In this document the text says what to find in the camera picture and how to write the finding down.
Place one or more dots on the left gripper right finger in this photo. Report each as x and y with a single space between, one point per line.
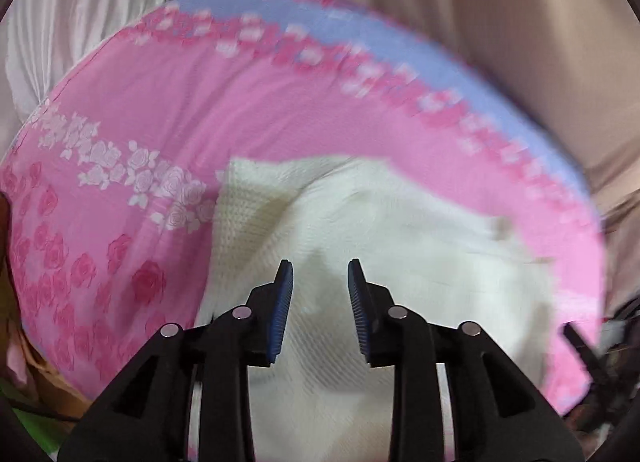
497 414

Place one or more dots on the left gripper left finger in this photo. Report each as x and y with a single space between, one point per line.
144 413

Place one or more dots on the red white black knit sweater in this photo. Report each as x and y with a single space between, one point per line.
320 401

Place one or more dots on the green cloth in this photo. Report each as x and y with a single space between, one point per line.
48 433

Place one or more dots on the tan brown fabric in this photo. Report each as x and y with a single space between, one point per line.
21 363

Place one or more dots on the pink floral bed sheet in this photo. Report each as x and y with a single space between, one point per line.
113 180

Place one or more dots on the beige fabric backdrop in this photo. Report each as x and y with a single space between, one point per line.
574 66

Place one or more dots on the white satin curtain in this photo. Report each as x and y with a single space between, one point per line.
42 39

